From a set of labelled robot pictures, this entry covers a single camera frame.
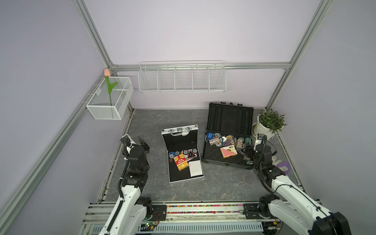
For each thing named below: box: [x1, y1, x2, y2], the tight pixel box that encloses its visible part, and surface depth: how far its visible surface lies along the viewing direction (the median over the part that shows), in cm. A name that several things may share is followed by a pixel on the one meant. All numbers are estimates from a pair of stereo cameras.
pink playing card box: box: [219, 144, 238, 159], surface depth 93 cm
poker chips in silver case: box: [168, 148, 198, 164], surface depth 95 cm
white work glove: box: [271, 155, 283, 167], surface depth 93 cm
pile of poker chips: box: [204, 132, 254, 165], surface depth 96 cm
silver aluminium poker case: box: [161, 124, 205, 185], surface depth 84 cm
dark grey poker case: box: [201, 101, 255, 170], surface depth 104 cm
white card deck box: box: [188, 160, 203, 178], surface depth 87 cm
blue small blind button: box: [206, 132, 215, 140], surface depth 99 cm
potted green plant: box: [251, 108, 288, 141], surface depth 92 cm
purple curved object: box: [276, 161, 291, 175], surface depth 91 cm
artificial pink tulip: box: [104, 68, 118, 106], surface depth 87 cm
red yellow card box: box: [173, 153, 189, 172], surface depth 90 cm
